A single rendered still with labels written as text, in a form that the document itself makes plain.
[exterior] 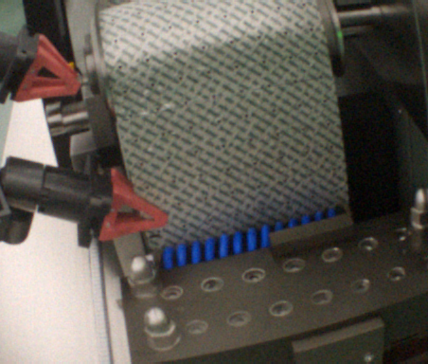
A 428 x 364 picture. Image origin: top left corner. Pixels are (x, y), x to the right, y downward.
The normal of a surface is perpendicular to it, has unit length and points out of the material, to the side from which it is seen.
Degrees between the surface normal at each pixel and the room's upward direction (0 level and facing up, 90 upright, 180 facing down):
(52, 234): 0
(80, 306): 0
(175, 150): 90
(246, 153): 90
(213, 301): 0
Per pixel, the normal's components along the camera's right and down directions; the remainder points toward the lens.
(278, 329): -0.17, -0.83
